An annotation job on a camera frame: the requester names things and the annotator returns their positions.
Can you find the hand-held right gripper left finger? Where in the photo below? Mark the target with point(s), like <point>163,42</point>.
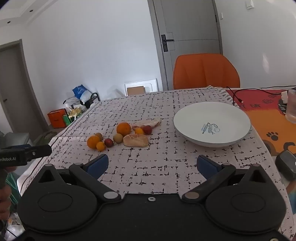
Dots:
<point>98,165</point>

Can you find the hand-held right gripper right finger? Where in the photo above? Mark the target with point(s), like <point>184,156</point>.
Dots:
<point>205,166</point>

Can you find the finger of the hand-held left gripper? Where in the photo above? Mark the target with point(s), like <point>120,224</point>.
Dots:
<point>40,151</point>

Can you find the small orange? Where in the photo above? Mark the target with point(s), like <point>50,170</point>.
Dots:
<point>100,146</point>
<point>139,131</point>

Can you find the medium orange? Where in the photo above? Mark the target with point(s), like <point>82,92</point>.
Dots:
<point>93,141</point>

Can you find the red lychee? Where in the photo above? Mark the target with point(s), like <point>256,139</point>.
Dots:
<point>147,129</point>
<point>108,142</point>

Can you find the small brown round fruit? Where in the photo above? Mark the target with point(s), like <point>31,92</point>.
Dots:
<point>98,136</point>

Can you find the tan round fruit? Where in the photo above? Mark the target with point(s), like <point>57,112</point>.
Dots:
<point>118,138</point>

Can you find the beige pomelo segment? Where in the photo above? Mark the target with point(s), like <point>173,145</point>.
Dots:
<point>135,140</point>

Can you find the white plate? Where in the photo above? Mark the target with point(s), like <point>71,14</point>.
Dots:
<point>208,117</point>

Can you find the person's left hand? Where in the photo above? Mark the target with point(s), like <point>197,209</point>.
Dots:
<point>4,200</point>

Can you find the olive bag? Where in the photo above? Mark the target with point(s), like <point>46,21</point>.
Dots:
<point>45,137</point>

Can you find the grey cushion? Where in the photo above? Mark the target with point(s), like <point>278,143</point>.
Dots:
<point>17,140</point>

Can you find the green striped cloth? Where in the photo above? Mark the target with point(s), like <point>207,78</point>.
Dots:
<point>14,187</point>

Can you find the orange box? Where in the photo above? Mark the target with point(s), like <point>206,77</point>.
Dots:
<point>56,118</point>

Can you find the large orange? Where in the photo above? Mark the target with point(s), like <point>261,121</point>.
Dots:
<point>123,128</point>

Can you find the black patterned white tablecloth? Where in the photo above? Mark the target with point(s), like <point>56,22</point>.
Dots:
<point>161,153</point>

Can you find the grey side door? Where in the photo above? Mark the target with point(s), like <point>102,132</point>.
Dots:
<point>16,92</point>

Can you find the pink pomelo segment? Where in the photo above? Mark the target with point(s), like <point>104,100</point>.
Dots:
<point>148,123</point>

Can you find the black metal rack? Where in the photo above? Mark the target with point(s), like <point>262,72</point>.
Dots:
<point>93,98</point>

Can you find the orange printed mat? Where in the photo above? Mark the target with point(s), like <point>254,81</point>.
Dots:
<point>261,120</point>

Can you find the blue plastic bag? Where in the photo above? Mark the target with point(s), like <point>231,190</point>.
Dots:
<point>79,91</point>

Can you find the black device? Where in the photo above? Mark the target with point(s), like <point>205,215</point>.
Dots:
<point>286,163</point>

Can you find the cardboard piece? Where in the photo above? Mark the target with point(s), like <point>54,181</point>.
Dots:
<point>135,90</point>

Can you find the orange chair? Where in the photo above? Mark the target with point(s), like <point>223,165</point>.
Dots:
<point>205,71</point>

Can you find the white framed panel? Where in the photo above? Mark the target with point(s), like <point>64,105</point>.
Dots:
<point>151,84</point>

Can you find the clear plastic cup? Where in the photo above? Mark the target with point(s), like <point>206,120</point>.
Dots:
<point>291,106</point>

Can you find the white charger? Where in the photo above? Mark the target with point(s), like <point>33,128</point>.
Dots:
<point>284,96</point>

